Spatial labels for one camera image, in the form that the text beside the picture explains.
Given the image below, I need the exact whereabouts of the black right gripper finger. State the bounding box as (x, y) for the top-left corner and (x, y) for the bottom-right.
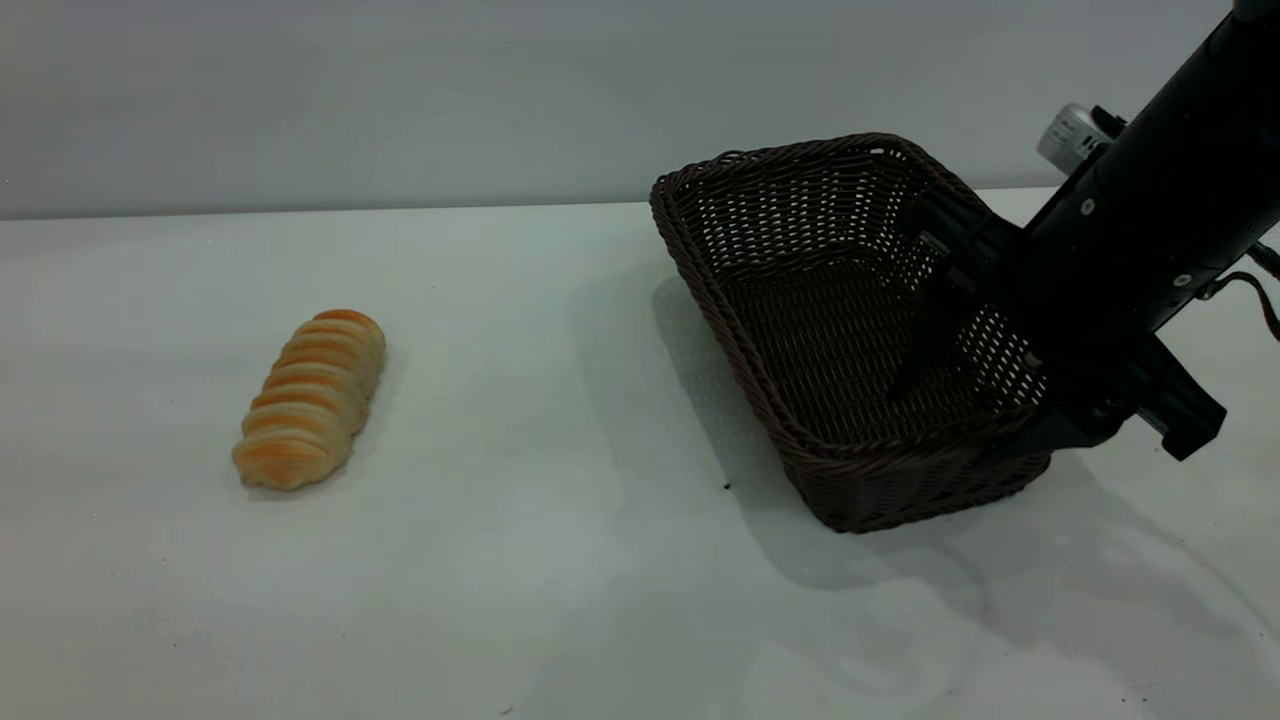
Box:
(1013, 398), (1133, 454)
(887, 263), (978, 403)

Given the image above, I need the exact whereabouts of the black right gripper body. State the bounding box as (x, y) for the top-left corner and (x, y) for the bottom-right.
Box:
(913, 185), (1228, 462)

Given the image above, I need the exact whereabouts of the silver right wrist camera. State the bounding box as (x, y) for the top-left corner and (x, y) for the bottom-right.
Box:
(1036, 102), (1128, 177)

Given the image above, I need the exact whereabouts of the ridged golden bread loaf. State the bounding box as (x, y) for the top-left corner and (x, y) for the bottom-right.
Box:
(232, 309), (388, 492)

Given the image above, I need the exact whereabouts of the thin brown arm cable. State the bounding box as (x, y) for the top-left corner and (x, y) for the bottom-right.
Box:
(1198, 243), (1280, 343)

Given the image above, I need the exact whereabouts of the dark brown woven wicker basket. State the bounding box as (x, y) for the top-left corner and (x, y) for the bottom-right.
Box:
(648, 133), (1053, 534)

